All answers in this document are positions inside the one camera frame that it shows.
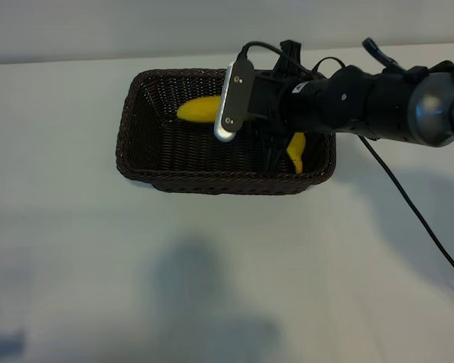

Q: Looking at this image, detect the thin black right cable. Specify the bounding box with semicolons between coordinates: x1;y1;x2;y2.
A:
241;37;454;287

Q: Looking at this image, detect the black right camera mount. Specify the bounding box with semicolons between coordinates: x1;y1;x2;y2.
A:
249;70;288;122

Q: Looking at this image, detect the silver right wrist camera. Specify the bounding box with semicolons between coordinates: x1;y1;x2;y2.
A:
213;60;256;143

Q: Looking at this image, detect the yellow banana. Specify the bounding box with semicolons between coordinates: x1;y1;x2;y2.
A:
176;95;306;175

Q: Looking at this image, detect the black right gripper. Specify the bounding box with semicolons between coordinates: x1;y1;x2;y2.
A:
263;39;336;171

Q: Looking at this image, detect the dark brown woven basket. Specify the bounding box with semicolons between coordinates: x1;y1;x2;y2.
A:
115;67;337;196

